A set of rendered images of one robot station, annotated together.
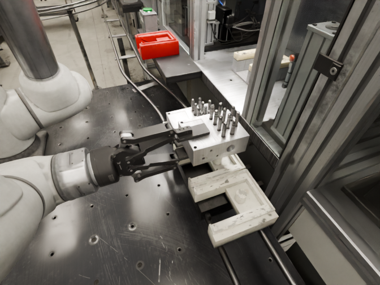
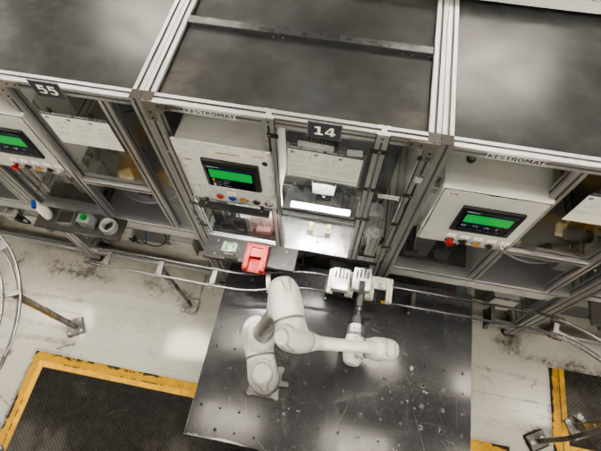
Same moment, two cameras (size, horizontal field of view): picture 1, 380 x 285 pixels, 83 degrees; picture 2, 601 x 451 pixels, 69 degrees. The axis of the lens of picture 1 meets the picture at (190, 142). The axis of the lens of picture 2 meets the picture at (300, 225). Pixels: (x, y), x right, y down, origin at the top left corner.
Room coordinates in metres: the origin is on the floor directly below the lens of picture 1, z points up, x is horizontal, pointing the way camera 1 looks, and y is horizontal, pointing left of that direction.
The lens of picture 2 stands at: (0.21, 0.82, 3.24)
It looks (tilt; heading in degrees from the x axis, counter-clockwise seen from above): 63 degrees down; 301
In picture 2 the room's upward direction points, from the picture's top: straight up
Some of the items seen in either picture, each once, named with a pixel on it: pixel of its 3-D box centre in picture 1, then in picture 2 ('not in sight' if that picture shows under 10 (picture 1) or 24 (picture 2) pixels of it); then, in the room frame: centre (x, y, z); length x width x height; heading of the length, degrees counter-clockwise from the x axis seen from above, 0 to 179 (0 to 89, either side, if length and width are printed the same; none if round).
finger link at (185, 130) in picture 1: (178, 129); not in sight; (0.31, 0.02, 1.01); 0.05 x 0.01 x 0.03; 111
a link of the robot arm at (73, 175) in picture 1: (80, 172); (355, 329); (0.24, 0.21, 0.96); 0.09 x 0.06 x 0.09; 21
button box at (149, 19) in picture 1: (151, 25); (231, 249); (1.06, 0.18, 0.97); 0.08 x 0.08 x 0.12; 21
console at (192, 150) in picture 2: not in sight; (234, 156); (1.08, -0.03, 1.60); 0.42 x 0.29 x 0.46; 21
